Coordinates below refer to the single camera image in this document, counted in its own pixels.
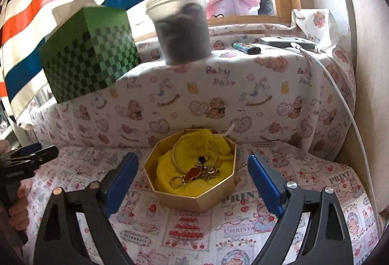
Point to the silver bangle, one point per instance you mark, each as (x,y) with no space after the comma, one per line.
(173,156)

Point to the yellow cloth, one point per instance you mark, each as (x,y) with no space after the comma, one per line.
(218,152)

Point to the pink cloth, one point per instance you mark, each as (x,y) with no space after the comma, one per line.
(231,4)

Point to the person's left hand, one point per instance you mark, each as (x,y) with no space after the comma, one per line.
(21,207)

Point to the grey power bank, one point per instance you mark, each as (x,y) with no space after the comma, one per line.
(282,41)

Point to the bear printed cloth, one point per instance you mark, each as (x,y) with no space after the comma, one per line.
(243,95)

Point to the green lighter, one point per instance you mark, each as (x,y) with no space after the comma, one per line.
(246,48)

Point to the cake printed tablecloth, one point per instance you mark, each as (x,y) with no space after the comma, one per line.
(197,231)

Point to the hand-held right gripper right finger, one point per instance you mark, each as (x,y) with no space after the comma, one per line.
(264,186)

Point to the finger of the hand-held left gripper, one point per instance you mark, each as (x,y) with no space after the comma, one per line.
(30,147)
(45,154)

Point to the white tissue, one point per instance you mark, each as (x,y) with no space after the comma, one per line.
(70,8)

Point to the plastic jar with dark contents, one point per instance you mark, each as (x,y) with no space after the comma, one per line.
(182,40)

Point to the gold octagonal box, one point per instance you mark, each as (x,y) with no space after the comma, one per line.
(188,201)

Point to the metal flower charm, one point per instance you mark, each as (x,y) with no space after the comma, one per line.
(209,172)

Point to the green checkered tissue box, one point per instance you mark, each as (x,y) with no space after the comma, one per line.
(91,55)

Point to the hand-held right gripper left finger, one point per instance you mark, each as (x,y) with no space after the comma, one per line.
(121,183)

